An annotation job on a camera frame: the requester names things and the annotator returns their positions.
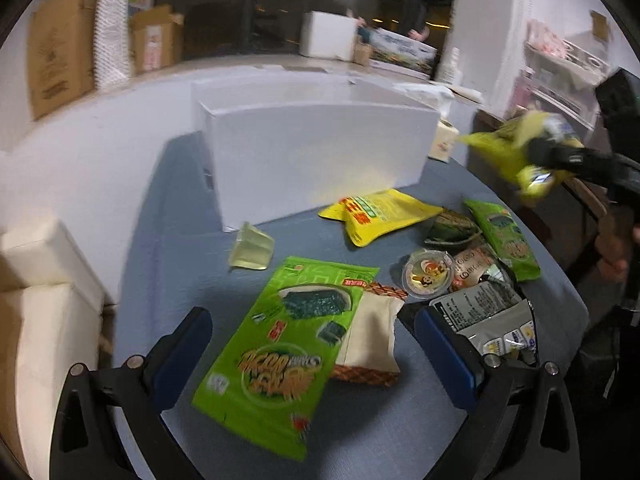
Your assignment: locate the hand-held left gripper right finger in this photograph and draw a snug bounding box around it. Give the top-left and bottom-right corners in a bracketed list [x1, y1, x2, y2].
[414, 305, 583, 480]

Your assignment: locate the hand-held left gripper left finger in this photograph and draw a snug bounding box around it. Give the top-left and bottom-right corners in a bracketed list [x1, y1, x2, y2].
[50, 306, 213, 480]

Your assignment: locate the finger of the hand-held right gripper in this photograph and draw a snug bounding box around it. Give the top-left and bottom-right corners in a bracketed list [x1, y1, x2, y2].
[527, 135, 615, 180]

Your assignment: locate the silver and black snack packet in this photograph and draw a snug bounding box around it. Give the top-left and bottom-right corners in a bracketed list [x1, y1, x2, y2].
[429, 280, 538, 361]

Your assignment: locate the yellow snack packet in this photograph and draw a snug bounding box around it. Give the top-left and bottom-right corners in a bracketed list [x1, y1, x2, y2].
[319, 189, 445, 248]
[457, 110, 585, 206]

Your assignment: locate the beige packet with brown trim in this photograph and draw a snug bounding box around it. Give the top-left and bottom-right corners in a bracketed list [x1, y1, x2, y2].
[332, 282, 408, 388]

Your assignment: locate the jelly cup with cartoon lid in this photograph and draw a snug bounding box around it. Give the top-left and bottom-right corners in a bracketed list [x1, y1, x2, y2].
[401, 250, 455, 301]

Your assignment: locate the clear brown snack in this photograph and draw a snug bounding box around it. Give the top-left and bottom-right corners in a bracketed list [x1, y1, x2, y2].
[450, 245, 516, 293]

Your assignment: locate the large green seaweed snack packet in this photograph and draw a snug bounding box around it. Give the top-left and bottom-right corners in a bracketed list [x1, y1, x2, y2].
[192, 256, 380, 461]

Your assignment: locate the small green snack packet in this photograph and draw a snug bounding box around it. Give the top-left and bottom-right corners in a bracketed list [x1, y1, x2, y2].
[462, 199, 542, 282]

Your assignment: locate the green triangular snack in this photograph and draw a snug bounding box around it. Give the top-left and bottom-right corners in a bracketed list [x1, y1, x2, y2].
[425, 210, 483, 251]

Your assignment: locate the clear jelly cup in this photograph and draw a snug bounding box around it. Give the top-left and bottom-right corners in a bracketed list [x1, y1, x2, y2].
[229, 221, 276, 272]

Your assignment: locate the white cardboard box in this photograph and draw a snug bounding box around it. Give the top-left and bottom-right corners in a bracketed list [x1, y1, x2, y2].
[191, 77, 441, 233]

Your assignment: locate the person's right hand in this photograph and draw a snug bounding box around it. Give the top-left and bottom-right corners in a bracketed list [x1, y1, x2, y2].
[595, 217, 640, 282]

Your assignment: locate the clear plastic storage drawer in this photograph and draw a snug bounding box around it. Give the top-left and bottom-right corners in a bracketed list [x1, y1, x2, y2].
[517, 65, 598, 126]

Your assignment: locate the white mini drawer organizer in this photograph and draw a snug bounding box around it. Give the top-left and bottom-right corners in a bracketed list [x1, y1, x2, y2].
[560, 35, 613, 86]

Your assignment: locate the pink floral tissue pack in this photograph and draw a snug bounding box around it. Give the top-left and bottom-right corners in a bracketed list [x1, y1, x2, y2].
[525, 20, 568, 58]

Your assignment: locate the blue grey tablecloth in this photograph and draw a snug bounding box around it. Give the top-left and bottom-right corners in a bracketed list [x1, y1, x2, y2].
[112, 135, 591, 480]

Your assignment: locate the white tube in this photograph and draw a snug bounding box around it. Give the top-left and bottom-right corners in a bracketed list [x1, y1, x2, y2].
[447, 84, 483, 103]

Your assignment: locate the yellow tissue pack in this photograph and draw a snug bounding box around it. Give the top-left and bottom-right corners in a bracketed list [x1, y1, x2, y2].
[397, 81, 461, 162]

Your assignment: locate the white leather sofa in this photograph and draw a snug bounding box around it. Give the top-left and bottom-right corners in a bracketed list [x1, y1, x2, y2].
[0, 220, 108, 466]

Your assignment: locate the white plastic bottle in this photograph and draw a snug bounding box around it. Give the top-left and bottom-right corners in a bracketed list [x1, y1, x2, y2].
[442, 47, 463, 83]

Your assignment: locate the printed landscape tissue box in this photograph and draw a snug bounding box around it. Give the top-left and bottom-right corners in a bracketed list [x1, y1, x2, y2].
[370, 27, 437, 78]

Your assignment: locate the white foam box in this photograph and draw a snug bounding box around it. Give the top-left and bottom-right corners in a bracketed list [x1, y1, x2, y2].
[300, 11, 358, 61]

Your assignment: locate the small open cardboard box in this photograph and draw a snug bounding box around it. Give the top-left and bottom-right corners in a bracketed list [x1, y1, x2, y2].
[129, 5, 185, 77]

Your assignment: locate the white dotted paper bag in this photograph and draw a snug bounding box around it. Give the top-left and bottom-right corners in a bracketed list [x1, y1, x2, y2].
[95, 0, 156, 92]

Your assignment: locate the large brown cardboard box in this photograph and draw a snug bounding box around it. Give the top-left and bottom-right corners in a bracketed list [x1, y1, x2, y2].
[27, 0, 101, 121]

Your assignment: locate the small wall cardboard box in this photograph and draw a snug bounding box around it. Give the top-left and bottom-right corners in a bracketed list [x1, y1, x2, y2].
[591, 10, 611, 42]

